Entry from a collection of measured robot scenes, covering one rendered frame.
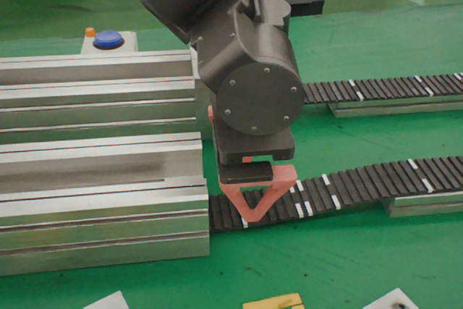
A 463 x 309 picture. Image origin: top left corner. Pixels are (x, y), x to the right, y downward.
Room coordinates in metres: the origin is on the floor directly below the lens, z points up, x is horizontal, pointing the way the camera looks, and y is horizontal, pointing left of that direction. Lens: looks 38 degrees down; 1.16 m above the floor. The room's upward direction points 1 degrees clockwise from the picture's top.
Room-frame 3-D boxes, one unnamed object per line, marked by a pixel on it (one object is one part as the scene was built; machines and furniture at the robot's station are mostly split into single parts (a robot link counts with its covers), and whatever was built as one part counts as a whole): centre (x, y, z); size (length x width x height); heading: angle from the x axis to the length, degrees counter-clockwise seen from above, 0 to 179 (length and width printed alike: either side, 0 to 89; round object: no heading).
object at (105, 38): (0.64, 0.18, 0.84); 0.04 x 0.04 x 0.02
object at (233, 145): (0.35, -0.02, 0.93); 0.10 x 0.07 x 0.07; 7
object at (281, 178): (0.32, -0.02, 0.86); 0.07 x 0.07 x 0.09; 7
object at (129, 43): (0.63, 0.18, 0.81); 0.10 x 0.08 x 0.06; 7
